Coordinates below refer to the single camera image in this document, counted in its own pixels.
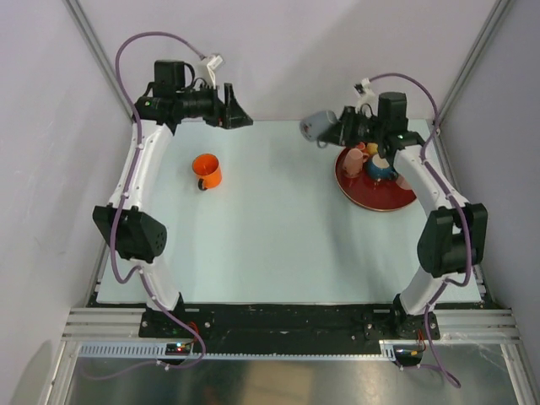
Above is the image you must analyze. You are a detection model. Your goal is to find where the aluminium rail bar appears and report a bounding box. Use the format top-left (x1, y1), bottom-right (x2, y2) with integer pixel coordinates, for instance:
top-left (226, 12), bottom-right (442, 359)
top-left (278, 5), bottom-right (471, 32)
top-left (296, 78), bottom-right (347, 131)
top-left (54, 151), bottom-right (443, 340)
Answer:
top-left (435, 310), bottom-right (520, 343)

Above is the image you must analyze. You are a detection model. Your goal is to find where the yellow mug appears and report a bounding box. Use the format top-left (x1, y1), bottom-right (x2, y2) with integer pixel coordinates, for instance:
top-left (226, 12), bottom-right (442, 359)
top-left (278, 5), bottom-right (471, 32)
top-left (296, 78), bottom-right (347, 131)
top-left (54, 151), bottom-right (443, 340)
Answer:
top-left (365, 143), bottom-right (378, 156)

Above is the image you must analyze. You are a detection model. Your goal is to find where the white cable duct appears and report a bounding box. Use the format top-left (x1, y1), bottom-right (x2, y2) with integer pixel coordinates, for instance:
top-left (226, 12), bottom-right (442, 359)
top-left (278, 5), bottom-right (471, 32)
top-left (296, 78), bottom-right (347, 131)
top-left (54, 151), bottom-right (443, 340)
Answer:
top-left (78, 342), bottom-right (397, 362)

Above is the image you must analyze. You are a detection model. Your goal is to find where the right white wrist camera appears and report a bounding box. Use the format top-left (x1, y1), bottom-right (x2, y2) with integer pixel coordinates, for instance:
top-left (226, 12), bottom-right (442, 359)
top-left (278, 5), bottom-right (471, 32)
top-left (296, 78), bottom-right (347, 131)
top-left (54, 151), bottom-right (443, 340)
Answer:
top-left (354, 78), bottom-right (377, 112)

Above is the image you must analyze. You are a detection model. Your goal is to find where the left aluminium frame post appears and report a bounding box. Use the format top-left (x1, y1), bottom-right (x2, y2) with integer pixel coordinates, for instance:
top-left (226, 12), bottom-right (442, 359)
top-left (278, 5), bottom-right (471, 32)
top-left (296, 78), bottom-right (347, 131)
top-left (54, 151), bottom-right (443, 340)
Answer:
top-left (62, 0), bottom-right (133, 124)

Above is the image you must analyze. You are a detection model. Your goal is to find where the red round tray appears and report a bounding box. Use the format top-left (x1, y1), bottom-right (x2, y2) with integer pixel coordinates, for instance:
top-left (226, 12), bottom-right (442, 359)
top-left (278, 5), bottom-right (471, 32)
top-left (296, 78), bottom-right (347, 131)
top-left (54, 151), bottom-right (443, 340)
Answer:
top-left (334, 148), bottom-right (417, 212)

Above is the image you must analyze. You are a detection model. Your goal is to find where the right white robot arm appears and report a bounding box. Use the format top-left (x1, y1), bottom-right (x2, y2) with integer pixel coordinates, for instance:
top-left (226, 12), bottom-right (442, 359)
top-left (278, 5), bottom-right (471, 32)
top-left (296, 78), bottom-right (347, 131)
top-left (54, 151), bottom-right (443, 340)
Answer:
top-left (321, 92), bottom-right (488, 339)

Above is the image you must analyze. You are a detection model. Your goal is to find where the pale pink cup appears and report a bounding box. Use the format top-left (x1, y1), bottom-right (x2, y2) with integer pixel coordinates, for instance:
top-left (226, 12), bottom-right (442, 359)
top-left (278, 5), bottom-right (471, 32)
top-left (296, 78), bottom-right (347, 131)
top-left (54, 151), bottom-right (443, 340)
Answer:
top-left (396, 175), bottom-right (412, 191)

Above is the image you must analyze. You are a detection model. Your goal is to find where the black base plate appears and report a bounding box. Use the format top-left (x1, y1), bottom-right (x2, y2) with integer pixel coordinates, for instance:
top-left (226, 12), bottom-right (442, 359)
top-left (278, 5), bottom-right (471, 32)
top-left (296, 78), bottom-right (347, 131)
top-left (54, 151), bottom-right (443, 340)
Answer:
top-left (138, 304), bottom-right (440, 356)

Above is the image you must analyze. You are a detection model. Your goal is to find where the aluminium frame post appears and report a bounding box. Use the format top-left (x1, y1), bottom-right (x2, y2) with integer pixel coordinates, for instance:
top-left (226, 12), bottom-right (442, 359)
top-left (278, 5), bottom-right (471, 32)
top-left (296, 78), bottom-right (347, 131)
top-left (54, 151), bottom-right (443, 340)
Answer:
top-left (62, 0), bottom-right (133, 124)
top-left (434, 0), bottom-right (515, 125)

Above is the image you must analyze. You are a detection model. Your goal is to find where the pink mug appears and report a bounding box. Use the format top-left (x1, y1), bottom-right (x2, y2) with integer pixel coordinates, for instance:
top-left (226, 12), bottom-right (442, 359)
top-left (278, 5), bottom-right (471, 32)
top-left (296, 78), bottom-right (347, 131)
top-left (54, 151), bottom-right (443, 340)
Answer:
top-left (342, 148), bottom-right (370, 178)

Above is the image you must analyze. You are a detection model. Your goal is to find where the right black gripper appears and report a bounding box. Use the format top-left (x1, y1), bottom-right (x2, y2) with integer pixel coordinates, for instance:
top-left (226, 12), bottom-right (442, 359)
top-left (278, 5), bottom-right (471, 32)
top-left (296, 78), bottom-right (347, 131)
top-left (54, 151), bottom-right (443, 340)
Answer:
top-left (318, 106), bottom-right (386, 149)

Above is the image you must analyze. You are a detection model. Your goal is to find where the grey mug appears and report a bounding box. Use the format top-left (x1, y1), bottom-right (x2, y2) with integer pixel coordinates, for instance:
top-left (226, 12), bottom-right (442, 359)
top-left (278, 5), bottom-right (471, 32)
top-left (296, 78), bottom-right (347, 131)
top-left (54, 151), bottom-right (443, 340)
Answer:
top-left (299, 110), bottom-right (338, 149)

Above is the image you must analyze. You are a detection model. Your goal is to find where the blue mug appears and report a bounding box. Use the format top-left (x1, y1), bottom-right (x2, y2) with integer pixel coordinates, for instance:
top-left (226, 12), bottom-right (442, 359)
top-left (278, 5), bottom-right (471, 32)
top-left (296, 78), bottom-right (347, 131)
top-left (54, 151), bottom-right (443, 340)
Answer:
top-left (366, 154), bottom-right (398, 181)

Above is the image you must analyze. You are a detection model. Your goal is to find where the orange mug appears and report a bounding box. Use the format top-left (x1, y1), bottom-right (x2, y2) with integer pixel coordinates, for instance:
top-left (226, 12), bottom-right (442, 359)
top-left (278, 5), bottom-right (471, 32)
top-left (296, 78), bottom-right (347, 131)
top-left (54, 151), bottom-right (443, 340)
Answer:
top-left (192, 154), bottom-right (222, 191)

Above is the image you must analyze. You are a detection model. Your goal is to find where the right aluminium frame post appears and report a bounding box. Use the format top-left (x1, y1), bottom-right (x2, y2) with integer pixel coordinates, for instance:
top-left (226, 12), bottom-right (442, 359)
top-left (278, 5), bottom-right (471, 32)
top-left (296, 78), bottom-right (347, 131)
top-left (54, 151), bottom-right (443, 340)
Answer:
top-left (434, 0), bottom-right (515, 125)

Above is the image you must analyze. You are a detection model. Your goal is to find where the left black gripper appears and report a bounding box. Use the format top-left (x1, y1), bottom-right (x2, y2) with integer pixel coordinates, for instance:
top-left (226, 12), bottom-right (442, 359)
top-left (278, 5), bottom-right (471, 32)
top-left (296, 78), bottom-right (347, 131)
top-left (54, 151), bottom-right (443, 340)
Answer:
top-left (176, 80), bottom-right (252, 130)

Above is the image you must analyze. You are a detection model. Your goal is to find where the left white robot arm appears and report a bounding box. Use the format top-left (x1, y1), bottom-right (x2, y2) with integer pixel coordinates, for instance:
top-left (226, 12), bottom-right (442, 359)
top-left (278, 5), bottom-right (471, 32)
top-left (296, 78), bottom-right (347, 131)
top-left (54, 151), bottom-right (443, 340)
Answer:
top-left (92, 54), bottom-right (253, 337)

